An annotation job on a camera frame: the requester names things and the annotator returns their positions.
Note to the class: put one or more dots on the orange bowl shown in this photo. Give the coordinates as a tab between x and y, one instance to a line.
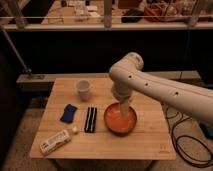
118	123

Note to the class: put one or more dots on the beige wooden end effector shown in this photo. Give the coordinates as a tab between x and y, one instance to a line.
124	107

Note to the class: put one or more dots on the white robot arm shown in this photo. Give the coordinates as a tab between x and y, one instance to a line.
127	75

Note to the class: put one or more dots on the red basket on shelf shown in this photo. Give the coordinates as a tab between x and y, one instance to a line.
159	13

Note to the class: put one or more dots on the wooden table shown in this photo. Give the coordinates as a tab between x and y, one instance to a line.
149	140

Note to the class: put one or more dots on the black bag on shelf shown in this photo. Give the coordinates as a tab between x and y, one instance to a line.
132	16

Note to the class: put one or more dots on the diagonal metal pole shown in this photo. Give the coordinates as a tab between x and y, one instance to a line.
27	70

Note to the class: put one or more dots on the white plastic bottle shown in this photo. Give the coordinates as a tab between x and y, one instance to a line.
57	140

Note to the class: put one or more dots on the grey metal rail base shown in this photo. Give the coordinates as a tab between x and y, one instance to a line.
44	82

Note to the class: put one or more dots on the white paper cup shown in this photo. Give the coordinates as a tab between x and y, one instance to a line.
83	90

